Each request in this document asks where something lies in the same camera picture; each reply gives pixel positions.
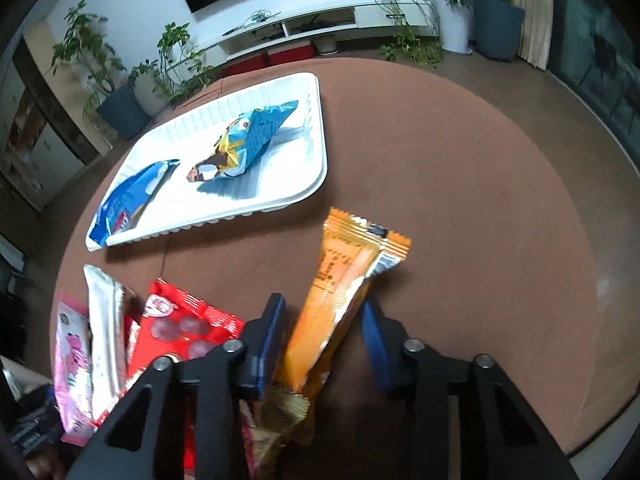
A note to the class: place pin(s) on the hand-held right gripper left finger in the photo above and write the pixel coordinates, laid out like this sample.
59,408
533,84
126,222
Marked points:
270,340

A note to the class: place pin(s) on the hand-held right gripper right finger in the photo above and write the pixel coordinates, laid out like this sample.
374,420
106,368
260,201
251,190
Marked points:
375,345

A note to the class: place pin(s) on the red candy bag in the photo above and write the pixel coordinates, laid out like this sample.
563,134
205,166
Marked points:
200,310

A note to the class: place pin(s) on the orange snack packet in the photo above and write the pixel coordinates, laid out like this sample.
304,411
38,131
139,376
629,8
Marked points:
330,280

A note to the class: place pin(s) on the white silver snack packet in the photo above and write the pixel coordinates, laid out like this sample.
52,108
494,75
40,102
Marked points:
105,330

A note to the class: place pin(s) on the pink snack packet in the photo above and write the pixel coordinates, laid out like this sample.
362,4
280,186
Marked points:
70,360

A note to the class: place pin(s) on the white plastic tray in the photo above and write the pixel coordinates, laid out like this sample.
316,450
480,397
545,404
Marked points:
290,110

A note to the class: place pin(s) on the gold foil snack packet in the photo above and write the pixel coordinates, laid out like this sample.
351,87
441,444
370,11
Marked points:
280,410

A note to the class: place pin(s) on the blue cookie packet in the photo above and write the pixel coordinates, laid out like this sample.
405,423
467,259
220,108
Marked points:
130,195

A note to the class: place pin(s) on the blue yellow chip bag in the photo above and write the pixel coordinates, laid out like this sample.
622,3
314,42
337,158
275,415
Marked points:
250,135

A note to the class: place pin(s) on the potted plant grey pot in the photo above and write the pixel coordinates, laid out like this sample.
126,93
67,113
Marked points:
150,95

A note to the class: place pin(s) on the potted plant dark blue pot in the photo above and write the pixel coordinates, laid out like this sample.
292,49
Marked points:
122,110

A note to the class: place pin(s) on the red storage box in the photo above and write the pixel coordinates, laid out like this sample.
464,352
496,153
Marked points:
245,66
292,54

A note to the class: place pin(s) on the wooden cabinet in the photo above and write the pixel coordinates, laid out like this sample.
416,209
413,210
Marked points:
40,150

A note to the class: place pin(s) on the white television console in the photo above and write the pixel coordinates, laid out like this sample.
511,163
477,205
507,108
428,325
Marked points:
240,42

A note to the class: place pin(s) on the small white pot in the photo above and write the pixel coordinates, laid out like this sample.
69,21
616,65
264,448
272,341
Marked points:
327,46

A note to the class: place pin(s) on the leafy climbing plant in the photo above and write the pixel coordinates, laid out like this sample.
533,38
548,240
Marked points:
175,40

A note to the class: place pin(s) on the potted plant white pot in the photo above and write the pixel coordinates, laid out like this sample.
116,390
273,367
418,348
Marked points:
457,30

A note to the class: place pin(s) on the large potted plant dark pot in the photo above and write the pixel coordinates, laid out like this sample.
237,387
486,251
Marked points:
497,30

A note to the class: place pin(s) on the glass sliding door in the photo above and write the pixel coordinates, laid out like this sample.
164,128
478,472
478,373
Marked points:
600,60

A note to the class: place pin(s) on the beige curtain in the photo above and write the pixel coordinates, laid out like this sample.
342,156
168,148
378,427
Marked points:
535,10

